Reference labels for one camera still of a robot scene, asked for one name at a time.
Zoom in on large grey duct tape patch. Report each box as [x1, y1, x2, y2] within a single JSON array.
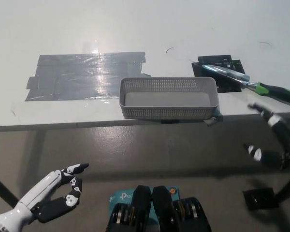
[[25, 51, 152, 102]]

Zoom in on black robot body blocks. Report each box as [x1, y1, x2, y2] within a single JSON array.
[[105, 185, 212, 232]]

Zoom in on black tape patch on desk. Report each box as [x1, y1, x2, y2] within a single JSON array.
[[191, 55, 246, 94]]

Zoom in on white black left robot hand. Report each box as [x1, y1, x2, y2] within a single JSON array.
[[0, 163, 89, 232]]

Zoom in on teal tp-link box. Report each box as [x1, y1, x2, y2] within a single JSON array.
[[108, 185, 182, 220]]

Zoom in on grey perforated plastic basket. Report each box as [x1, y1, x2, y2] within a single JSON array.
[[119, 76, 220, 121]]

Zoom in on small grey tape piece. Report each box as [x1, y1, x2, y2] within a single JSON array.
[[203, 106, 224, 127]]

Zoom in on garden trowel green black handle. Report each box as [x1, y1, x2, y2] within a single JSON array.
[[192, 61, 290, 109]]

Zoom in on black tape patch on floor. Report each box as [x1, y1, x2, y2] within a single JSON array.
[[242, 187, 280, 211]]

